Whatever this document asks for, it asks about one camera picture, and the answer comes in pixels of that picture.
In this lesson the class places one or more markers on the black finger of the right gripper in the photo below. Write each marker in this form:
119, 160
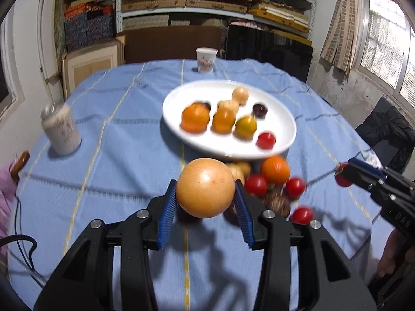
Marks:
362, 181

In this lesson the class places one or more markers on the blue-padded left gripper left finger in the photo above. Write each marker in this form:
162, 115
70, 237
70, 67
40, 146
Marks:
83, 280

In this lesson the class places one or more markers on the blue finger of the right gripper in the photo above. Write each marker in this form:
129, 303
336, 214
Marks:
366, 169

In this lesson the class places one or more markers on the red cherry tomato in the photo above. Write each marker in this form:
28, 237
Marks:
266, 141
294, 188
302, 215
339, 177
256, 185

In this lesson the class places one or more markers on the dark plum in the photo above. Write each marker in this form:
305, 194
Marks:
259, 110

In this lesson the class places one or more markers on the orange-yellow tomato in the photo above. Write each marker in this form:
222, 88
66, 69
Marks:
246, 127
223, 121

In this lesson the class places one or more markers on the yellow pear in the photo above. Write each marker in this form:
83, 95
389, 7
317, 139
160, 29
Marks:
240, 95

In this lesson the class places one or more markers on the pale round pear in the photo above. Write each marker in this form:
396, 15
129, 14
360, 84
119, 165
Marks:
231, 105
205, 188

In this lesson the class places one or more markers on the large orange mandarin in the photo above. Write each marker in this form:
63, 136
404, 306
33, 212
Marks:
195, 118

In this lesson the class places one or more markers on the pale round pear front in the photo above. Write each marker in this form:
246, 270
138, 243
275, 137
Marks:
231, 105

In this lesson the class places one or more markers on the person's right hand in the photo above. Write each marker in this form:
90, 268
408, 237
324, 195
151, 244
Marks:
394, 243

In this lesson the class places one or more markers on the crumpled white tissue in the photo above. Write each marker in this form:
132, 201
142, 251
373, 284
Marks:
372, 159

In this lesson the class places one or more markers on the black cloth on chair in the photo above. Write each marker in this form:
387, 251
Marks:
389, 134

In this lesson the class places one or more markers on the orange mandarin near plate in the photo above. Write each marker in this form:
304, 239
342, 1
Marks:
275, 170

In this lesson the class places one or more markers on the dark mangosteen right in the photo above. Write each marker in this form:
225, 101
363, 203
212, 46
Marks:
276, 201

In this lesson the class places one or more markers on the white oval plate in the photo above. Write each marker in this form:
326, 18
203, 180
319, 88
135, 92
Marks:
278, 121

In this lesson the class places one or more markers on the small yellow fruit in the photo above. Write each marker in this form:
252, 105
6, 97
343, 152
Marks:
245, 168

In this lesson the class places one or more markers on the beige patterned curtain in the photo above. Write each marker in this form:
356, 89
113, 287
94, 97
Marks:
338, 45

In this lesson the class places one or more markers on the pink jacket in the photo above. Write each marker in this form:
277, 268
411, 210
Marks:
7, 195

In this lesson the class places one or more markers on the right window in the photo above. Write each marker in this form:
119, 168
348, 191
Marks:
386, 49

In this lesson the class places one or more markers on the window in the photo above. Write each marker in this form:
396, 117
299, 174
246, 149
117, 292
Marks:
386, 49
8, 60

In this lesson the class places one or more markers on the yellow apple with stem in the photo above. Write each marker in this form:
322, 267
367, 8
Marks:
237, 173

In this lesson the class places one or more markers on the blue checked tablecloth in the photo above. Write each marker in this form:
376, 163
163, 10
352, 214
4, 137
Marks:
129, 156

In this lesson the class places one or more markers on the wooden chair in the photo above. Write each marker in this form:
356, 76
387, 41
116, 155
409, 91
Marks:
19, 165

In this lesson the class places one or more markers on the white beverage can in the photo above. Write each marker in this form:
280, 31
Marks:
60, 128

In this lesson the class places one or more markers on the white metal shelf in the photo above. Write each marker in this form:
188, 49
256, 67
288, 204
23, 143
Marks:
217, 3

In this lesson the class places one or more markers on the white paper cup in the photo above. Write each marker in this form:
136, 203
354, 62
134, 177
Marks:
206, 58

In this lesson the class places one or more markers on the left window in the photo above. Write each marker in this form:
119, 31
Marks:
8, 60

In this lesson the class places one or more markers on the wooden framed panel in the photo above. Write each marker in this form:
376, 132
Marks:
80, 64

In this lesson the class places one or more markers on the brown wooden board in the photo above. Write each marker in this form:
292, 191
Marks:
171, 42

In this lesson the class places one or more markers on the blue patterned storage box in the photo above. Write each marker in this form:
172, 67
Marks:
88, 28

